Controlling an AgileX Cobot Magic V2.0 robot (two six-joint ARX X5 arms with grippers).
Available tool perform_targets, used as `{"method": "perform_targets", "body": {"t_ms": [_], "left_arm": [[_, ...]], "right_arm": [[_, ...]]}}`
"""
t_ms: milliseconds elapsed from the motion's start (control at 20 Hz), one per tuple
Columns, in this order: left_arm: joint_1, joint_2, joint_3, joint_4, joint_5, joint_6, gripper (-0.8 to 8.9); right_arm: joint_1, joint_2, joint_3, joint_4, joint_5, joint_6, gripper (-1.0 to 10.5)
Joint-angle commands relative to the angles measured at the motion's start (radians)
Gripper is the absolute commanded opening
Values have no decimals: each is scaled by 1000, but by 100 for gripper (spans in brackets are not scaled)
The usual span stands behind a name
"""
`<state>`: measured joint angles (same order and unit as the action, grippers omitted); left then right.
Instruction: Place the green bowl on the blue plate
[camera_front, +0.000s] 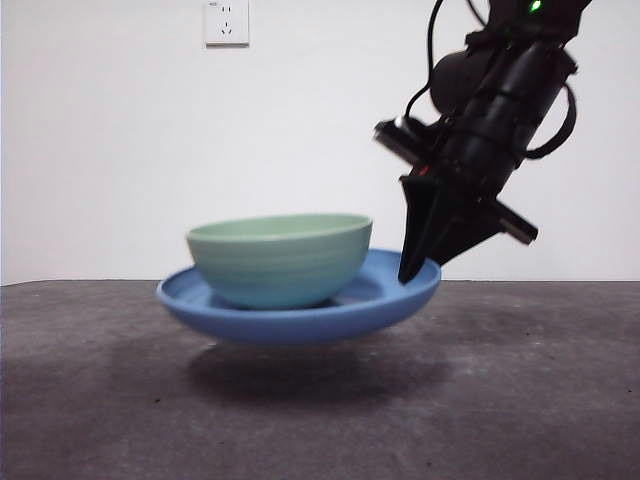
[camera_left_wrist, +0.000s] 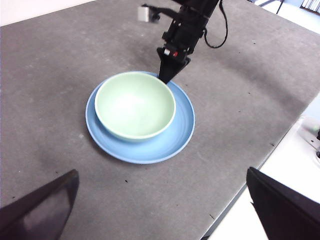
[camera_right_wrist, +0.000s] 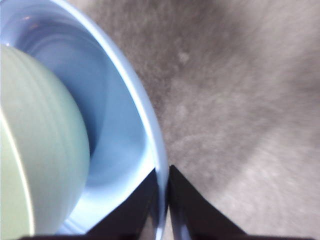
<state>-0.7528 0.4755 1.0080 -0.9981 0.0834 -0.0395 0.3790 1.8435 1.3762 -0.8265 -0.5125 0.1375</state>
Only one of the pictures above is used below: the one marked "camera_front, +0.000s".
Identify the blue round plate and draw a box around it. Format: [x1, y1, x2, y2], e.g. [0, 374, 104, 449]
[155, 248, 443, 346]

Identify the black cable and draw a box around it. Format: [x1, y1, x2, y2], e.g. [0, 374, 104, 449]
[524, 82, 580, 162]
[403, 0, 446, 124]

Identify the green ribbed bowl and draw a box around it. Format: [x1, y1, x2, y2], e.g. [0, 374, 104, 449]
[185, 213, 374, 310]

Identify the white wall socket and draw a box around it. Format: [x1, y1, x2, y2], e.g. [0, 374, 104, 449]
[203, 0, 250, 50]

